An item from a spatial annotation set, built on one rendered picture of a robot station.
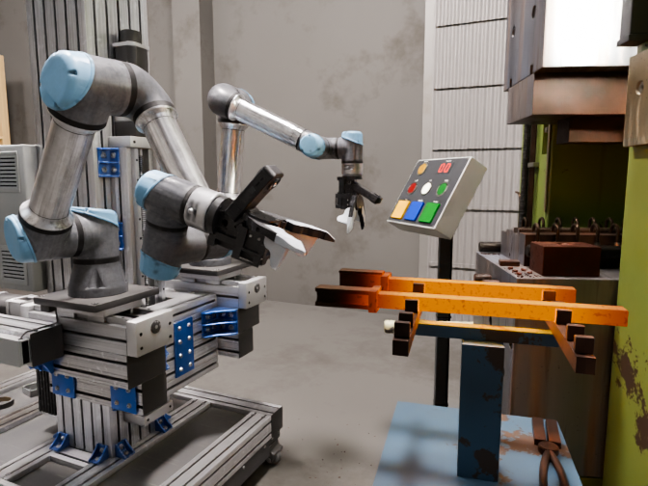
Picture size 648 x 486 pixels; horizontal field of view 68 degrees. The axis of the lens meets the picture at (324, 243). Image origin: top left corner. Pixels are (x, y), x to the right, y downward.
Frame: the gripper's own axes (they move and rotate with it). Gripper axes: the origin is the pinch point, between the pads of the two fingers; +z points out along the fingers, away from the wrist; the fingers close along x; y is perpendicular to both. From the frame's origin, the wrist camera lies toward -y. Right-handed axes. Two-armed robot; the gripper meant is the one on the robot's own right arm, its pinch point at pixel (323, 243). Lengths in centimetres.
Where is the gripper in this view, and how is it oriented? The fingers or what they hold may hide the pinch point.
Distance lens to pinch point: 79.6
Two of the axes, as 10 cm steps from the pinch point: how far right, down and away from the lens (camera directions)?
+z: 9.1, 3.5, -2.4
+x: -3.1, 1.4, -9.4
